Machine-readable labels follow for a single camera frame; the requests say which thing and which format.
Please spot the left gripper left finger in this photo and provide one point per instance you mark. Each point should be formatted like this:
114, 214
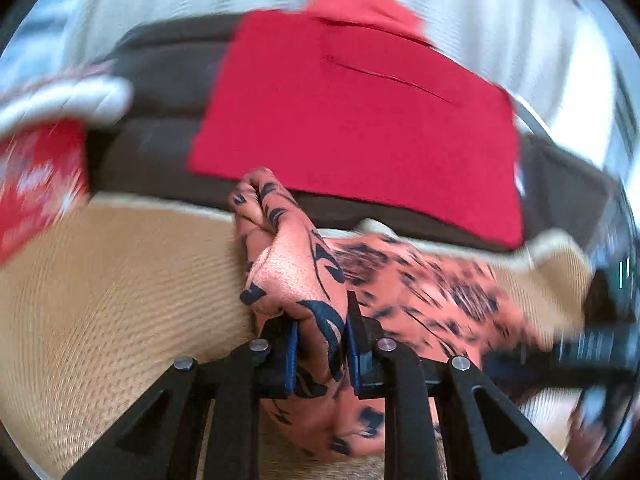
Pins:
276, 374

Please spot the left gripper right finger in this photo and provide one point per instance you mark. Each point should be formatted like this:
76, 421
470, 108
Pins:
361, 336

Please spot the orange floral garment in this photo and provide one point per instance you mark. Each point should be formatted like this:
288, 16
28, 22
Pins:
437, 306

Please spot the woven bamboo bed mat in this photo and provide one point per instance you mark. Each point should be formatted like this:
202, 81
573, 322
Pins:
95, 308

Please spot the red towel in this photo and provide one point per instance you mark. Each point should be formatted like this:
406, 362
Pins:
347, 98

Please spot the red egg roll box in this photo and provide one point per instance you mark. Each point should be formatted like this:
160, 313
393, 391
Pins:
43, 178

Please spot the white quilted pillow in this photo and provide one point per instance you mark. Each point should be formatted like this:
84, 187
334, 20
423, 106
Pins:
91, 94

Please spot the white dotted curtain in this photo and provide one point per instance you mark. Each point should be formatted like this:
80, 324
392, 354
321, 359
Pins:
565, 58

